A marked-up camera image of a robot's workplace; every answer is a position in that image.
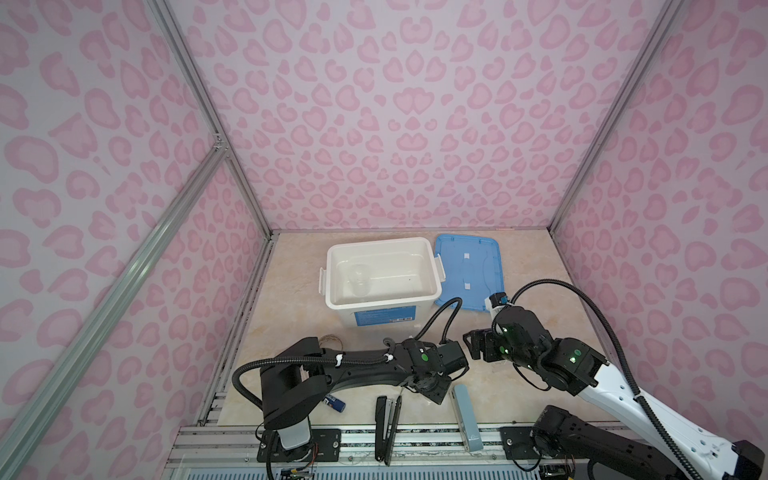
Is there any aluminium front rail base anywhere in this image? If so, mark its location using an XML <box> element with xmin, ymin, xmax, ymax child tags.
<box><xmin>161</xmin><ymin>422</ymin><xmax>625</xmax><ymax>480</ymax></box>

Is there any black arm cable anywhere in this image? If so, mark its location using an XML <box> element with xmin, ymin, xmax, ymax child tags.
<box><xmin>231</xmin><ymin>296</ymin><xmax>464</xmax><ymax>412</ymax></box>
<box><xmin>509</xmin><ymin>278</ymin><xmax>706</xmax><ymax>480</ymax></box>

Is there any blue glue stick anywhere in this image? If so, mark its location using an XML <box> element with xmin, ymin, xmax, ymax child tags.
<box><xmin>324</xmin><ymin>395</ymin><xmax>346</xmax><ymax>413</ymax></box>

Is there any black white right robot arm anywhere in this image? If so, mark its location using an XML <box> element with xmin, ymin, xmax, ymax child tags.
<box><xmin>463</xmin><ymin>297</ymin><xmax>766</xmax><ymax>479</ymax></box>

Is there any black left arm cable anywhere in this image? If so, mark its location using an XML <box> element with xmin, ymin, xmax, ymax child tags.
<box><xmin>231</xmin><ymin>296</ymin><xmax>464</xmax><ymax>412</ymax></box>

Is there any light blue rectangular case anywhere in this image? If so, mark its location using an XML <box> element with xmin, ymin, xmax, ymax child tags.
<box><xmin>450</xmin><ymin>384</ymin><xmax>484</xmax><ymax>453</ymax></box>

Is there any white plastic storage bin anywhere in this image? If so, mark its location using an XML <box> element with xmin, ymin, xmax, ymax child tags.
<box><xmin>318</xmin><ymin>237</ymin><xmax>446</xmax><ymax>327</ymax></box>

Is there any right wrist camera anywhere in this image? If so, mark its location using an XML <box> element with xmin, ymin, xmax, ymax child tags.
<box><xmin>484</xmin><ymin>292</ymin><xmax>510</xmax><ymax>319</ymax></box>

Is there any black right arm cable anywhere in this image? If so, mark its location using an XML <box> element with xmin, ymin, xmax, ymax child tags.
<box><xmin>509</xmin><ymin>278</ymin><xmax>706</xmax><ymax>480</ymax></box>

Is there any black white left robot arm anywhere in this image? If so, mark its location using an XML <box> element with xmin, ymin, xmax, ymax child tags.
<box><xmin>259</xmin><ymin>337</ymin><xmax>468</xmax><ymax>450</ymax></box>

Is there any blue plastic bin lid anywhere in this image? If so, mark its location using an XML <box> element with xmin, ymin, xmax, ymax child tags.
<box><xmin>435</xmin><ymin>234</ymin><xmax>506</xmax><ymax>312</ymax></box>

